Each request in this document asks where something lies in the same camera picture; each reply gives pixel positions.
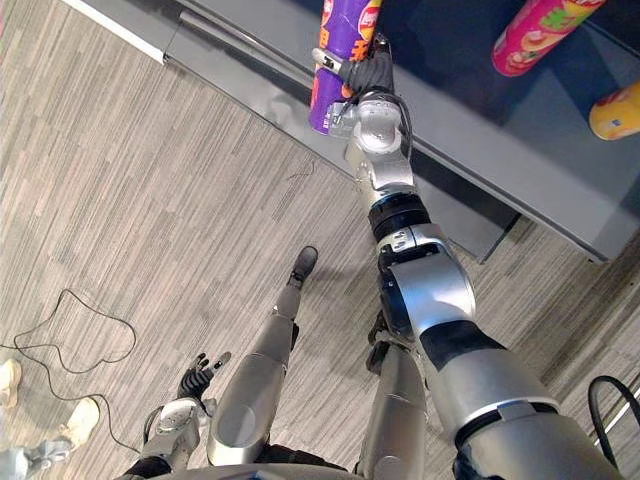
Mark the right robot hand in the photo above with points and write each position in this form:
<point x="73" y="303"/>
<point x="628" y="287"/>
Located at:
<point x="369" y="70"/>

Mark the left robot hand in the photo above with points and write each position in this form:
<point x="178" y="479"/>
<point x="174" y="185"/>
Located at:
<point x="197" y="376"/>

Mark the purple chips can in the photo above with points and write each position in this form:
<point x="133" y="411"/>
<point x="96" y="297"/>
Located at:
<point x="340" y="60"/>

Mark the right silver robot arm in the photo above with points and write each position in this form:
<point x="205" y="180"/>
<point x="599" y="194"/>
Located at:
<point x="440" y="320"/>

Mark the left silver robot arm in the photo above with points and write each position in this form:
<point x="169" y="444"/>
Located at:
<point x="170" y="430"/>

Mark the grey metal shelf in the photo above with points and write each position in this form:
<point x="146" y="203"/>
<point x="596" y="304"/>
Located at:
<point x="450" y="100"/>

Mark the pink chips can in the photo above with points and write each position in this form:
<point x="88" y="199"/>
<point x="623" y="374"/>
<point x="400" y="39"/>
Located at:
<point x="535" y="35"/>

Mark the yellow chips can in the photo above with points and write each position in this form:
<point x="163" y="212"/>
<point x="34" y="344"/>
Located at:
<point x="616" y="113"/>

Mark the left silver robot leg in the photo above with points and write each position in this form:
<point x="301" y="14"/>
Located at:
<point x="260" y="380"/>

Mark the silver robot leg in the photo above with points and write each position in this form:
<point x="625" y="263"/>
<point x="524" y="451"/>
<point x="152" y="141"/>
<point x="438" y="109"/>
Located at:
<point x="260" y="380"/>
<point x="395" y="400"/>

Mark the silver robot torso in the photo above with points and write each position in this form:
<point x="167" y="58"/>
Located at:
<point x="240" y="472"/>

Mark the person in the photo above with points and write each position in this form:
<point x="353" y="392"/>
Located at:
<point x="35" y="425"/>

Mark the right silver robot leg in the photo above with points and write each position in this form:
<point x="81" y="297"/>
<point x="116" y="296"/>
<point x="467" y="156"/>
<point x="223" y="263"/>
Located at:
<point x="395" y="400"/>

